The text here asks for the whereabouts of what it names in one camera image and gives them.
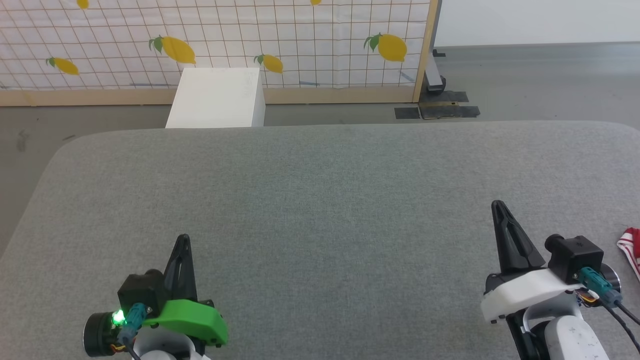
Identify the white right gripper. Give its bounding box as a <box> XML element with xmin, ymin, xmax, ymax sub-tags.
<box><xmin>481</xmin><ymin>200</ymin><xmax>583</xmax><ymax>325</ymax></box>

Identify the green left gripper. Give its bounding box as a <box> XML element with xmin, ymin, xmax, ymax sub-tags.
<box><xmin>142</xmin><ymin>234</ymin><xmax>229</xmax><ymax>347</ymax></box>

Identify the red garment with white trim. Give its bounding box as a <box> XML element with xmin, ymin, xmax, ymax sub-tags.
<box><xmin>616</xmin><ymin>227</ymin><xmax>640</xmax><ymax>282</ymax></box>

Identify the white box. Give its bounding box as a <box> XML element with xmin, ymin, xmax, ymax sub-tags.
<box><xmin>165</xmin><ymin>67</ymin><xmax>266</xmax><ymax>129</ymax></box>

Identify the grey metal panel support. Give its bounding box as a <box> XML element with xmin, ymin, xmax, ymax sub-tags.
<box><xmin>425</xmin><ymin>47</ymin><xmax>447</xmax><ymax>94</ymax></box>

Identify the lemon print partition panel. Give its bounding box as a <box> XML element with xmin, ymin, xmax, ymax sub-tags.
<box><xmin>0</xmin><ymin>0</ymin><xmax>440</xmax><ymax>107</ymax></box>

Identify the left black cable teal plug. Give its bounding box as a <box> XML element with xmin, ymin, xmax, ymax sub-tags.
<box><xmin>117</xmin><ymin>302</ymin><xmax>149</xmax><ymax>360</ymax></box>

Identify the black cable teal plug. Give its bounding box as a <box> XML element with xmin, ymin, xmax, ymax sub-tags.
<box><xmin>574</xmin><ymin>267</ymin><xmax>640</xmax><ymax>352</ymax></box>
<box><xmin>117</xmin><ymin>302</ymin><xmax>149</xmax><ymax>360</ymax></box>

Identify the right black cable teal plug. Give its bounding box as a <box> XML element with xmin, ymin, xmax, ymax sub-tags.
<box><xmin>574</xmin><ymin>267</ymin><xmax>640</xmax><ymax>352</ymax></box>

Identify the dark panel base plate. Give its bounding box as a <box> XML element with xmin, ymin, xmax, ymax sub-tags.
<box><xmin>418</xmin><ymin>91</ymin><xmax>481</xmax><ymax>120</ymax></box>

